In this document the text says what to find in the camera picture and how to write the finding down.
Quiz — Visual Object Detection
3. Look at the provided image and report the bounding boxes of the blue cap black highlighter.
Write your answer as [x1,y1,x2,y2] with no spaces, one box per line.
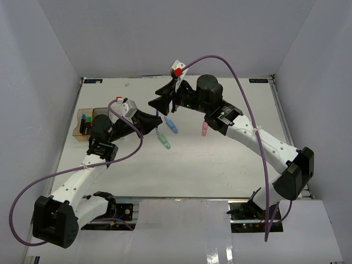
[79,114,86,135]

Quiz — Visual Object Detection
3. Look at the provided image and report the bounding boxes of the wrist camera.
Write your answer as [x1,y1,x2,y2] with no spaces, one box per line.
[116,97,138,119]
[170,60,188,91]

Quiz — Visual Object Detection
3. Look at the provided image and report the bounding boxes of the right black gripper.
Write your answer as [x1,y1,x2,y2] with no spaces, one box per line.
[148,79,210,117]

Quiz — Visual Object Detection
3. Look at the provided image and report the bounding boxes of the right blue table label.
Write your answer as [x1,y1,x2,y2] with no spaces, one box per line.
[249,79,268,84]

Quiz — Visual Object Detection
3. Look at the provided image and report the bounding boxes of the green transparent highlighter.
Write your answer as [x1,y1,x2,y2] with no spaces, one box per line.
[156,131,171,150]

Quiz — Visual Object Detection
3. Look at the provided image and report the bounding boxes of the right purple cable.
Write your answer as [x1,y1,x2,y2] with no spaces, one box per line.
[181,55,293,243]

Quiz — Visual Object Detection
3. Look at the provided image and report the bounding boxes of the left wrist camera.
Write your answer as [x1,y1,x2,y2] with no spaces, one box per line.
[116,97,138,119]

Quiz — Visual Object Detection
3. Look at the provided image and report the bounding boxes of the left blue table label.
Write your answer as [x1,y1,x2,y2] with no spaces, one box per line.
[84,79,103,84]

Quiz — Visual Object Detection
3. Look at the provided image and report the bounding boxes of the blue transparent highlighter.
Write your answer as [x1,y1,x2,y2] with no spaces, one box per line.
[164,117,178,134]

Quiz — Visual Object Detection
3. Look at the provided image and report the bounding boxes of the orange cap black highlighter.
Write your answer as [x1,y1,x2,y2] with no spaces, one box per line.
[88,121,93,135]

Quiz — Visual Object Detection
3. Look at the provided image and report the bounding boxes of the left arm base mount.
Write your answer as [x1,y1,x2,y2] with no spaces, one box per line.
[81,191,136,231]

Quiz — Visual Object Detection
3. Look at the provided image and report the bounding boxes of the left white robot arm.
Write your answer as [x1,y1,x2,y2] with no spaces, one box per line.
[32,111,162,249]

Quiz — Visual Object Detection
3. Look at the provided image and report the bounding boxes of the green cap black highlighter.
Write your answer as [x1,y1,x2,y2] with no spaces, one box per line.
[83,117,92,135]

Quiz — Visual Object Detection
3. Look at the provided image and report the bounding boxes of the blue pen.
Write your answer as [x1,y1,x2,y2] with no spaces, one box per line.
[155,110,159,132]

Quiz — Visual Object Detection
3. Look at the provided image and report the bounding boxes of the purple cable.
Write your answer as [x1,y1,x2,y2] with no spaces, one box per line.
[9,99,144,246]
[181,55,293,243]

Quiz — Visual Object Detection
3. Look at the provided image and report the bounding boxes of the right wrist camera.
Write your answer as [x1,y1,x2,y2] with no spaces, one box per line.
[170,60,188,91]

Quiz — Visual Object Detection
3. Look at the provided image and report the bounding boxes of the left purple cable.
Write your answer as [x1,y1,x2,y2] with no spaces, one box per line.
[9,99,144,246]

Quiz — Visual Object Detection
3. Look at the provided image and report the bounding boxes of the pink transparent highlighter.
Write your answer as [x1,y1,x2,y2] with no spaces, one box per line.
[202,122,208,136]

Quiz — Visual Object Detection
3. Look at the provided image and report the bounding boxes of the brown transparent container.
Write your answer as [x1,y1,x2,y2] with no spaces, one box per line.
[72,108,94,142]

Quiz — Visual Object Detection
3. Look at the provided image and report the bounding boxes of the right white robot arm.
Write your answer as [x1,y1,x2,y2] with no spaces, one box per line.
[148,75,314,219]

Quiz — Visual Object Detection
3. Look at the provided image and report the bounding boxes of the grey transparent container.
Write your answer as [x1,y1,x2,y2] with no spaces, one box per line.
[92,107,109,118]

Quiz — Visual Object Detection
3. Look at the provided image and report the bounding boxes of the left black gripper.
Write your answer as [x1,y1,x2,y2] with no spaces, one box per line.
[108,109,163,143]

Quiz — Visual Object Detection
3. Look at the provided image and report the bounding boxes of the blue table label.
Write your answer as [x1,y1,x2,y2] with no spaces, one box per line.
[84,79,103,84]
[249,79,268,84]

